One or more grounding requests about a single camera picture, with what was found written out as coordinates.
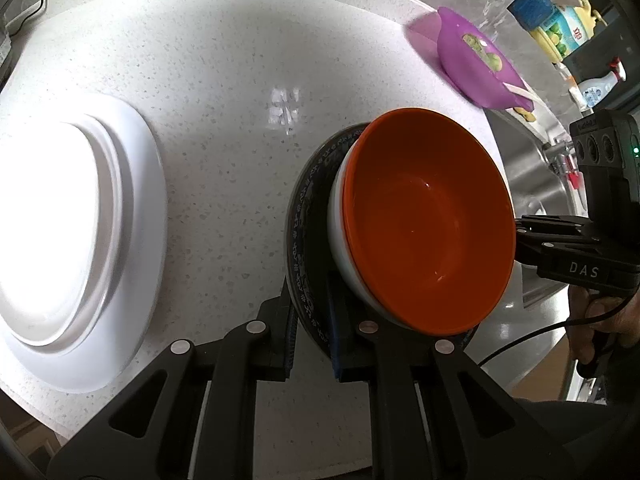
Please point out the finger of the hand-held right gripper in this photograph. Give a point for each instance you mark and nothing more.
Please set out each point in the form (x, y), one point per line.
(555, 224)
(530, 252)

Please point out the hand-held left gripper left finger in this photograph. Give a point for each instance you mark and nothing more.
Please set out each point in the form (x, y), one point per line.
(288, 330)

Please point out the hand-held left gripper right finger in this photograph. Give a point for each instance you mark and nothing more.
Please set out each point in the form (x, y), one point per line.
(338, 345)

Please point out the dark patterned ceramic bowl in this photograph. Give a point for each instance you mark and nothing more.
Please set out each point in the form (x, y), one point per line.
(300, 240)

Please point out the orange plastic bowl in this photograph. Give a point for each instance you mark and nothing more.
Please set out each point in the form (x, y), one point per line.
(430, 220)

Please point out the white bowl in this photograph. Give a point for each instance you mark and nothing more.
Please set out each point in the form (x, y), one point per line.
(336, 230)

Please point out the large white plate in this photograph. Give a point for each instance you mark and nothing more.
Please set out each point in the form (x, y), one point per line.
(147, 260)

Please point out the small white plate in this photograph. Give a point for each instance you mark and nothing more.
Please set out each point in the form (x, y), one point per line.
(50, 220)

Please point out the person's right hand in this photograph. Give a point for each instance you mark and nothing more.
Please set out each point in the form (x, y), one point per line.
(615, 320)

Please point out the sink faucet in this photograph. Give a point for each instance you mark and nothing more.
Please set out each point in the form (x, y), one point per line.
(565, 165)

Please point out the stainless steel sink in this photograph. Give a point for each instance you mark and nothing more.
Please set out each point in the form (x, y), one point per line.
(530, 160)

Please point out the white spray bottle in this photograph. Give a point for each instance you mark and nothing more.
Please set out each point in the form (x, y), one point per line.
(597, 85)

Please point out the white plastic spoon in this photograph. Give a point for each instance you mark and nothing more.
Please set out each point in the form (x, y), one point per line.
(520, 91)

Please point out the purple plastic bowl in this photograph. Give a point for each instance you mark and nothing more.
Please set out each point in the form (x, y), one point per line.
(465, 80)

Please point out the green grapes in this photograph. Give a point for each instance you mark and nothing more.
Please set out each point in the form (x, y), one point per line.
(482, 52)

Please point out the blue cup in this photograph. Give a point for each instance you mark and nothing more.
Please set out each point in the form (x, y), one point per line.
(532, 2)

